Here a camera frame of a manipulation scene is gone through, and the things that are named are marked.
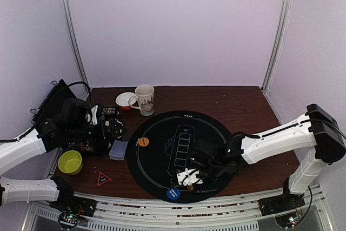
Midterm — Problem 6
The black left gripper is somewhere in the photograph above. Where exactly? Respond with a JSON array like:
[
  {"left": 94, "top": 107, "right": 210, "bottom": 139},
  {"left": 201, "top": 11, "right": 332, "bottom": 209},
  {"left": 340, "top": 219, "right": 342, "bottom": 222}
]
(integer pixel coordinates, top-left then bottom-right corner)
[{"left": 67, "top": 117, "right": 127, "bottom": 148}]

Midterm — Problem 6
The orange big blind button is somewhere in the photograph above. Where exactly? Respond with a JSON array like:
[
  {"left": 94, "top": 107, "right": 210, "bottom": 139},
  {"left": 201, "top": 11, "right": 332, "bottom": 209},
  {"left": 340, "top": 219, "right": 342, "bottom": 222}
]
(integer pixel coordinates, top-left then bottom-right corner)
[{"left": 138, "top": 137, "right": 150, "bottom": 147}]

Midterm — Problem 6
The blue small blind button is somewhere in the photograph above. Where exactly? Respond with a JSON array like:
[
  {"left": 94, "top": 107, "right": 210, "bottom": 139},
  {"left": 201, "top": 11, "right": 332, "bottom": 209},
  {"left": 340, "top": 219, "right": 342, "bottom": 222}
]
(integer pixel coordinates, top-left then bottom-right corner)
[{"left": 166, "top": 188, "right": 181, "bottom": 201}]

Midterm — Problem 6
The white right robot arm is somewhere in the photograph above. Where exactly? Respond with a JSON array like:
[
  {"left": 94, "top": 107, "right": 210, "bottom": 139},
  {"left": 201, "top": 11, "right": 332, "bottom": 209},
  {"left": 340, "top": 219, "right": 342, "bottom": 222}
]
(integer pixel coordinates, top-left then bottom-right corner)
[{"left": 178, "top": 104, "right": 345, "bottom": 210}]

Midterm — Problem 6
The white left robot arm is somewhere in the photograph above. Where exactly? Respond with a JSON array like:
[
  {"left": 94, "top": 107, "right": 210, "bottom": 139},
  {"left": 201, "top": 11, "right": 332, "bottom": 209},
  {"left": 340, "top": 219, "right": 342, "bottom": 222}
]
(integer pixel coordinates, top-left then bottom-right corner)
[{"left": 1, "top": 104, "right": 125, "bottom": 212}]

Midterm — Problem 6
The blue playing card deck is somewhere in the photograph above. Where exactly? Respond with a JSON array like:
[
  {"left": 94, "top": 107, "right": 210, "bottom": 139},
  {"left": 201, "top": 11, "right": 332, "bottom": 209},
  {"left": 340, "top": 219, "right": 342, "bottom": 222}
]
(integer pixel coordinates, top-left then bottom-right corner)
[{"left": 109, "top": 140, "right": 128, "bottom": 161}]

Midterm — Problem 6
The white saucer orange base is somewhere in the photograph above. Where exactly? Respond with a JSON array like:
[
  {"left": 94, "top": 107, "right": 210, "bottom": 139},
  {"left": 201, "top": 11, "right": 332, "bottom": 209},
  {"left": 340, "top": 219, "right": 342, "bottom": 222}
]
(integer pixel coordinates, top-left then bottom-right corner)
[{"left": 115, "top": 92, "right": 136, "bottom": 110}]

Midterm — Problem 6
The black poker chip case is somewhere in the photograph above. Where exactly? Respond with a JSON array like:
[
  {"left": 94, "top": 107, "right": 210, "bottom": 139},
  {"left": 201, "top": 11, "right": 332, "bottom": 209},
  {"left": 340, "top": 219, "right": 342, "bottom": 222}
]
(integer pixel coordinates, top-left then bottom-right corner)
[{"left": 33, "top": 80, "right": 114, "bottom": 156}]

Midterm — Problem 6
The red black triangle token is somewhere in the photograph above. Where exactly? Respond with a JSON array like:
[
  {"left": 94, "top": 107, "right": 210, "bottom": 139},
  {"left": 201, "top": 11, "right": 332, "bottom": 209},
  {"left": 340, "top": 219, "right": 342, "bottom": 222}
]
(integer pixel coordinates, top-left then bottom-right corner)
[{"left": 97, "top": 171, "right": 112, "bottom": 187}]

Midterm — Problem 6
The white floral mug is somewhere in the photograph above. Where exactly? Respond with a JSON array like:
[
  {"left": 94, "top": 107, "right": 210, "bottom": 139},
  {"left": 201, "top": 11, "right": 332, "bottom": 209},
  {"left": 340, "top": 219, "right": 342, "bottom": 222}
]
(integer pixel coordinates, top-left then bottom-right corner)
[{"left": 128, "top": 84, "right": 155, "bottom": 116}]

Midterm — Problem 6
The lime green bowl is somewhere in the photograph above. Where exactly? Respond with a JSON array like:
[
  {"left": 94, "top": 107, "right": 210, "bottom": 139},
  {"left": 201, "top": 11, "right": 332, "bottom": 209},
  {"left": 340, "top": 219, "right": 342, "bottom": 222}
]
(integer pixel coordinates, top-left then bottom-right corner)
[{"left": 58, "top": 150, "right": 83, "bottom": 175}]

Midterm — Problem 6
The round black poker mat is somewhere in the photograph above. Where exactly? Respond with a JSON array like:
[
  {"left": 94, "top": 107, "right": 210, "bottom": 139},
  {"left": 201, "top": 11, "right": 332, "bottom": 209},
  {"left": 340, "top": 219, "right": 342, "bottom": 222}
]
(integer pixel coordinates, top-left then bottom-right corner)
[{"left": 126, "top": 110, "right": 233, "bottom": 204}]

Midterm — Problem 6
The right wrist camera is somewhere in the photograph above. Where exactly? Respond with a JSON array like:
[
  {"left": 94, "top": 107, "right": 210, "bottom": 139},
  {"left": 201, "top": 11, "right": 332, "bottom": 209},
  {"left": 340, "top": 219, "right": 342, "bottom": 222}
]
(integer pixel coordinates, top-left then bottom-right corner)
[{"left": 176, "top": 168, "right": 203, "bottom": 187}]

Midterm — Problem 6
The aluminium front rail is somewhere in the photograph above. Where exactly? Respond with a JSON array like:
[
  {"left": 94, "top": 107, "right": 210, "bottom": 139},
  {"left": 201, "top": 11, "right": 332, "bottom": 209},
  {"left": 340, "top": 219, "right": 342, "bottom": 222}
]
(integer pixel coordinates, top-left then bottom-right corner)
[{"left": 72, "top": 185, "right": 334, "bottom": 230}]

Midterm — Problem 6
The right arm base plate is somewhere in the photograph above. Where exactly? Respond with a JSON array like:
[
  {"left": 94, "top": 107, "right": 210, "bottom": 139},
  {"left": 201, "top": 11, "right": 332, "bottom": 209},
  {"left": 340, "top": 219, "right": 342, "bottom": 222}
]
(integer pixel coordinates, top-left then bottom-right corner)
[{"left": 258, "top": 194, "right": 305, "bottom": 216}]

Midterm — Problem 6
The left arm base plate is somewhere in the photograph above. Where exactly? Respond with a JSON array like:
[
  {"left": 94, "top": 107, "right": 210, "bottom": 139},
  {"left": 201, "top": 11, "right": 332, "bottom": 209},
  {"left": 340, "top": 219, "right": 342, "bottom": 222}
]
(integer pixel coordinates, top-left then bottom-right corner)
[{"left": 49, "top": 196, "right": 97, "bottom": 217}]

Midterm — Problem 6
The left aluminium frame post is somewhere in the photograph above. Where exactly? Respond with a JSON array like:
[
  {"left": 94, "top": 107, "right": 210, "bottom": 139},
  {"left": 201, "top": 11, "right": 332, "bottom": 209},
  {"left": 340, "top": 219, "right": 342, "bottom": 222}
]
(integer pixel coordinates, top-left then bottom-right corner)
[{"left": 62, "top": 0, "right": 89, "bottom": 84}]

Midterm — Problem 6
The aluminium frame post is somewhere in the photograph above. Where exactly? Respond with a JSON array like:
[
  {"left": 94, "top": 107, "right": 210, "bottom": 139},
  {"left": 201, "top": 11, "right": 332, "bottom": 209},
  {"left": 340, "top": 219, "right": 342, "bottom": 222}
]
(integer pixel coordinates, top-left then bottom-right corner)
[
  {"left": 62, "top": 0, "right": 89, "bottom": 84},
  {"left": 261, "top": 0, "right": 292, "bottom": 95}
]

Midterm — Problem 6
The right aluminium frame post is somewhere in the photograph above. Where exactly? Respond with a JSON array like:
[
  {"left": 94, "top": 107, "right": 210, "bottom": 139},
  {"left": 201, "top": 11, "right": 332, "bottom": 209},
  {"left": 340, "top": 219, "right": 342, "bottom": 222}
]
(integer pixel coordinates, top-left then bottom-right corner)
[{"left": 261, "top": 0, "right": 292, "bottom": 95}]

